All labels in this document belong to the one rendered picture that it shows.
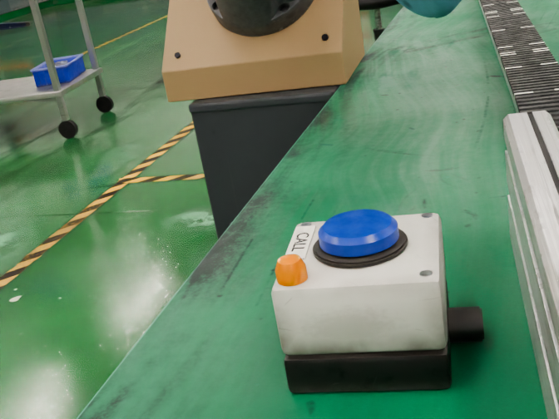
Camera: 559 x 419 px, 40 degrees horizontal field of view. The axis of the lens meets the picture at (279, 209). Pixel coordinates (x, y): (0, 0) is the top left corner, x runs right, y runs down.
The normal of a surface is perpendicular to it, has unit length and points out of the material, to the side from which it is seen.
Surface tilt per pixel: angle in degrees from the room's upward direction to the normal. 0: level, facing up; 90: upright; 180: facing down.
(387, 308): 90
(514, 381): 0
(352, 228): 3
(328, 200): 0
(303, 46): 47
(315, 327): 90
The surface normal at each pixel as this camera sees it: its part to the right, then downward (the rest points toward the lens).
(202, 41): -0.29, -0.33
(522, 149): -0.16, -0.92
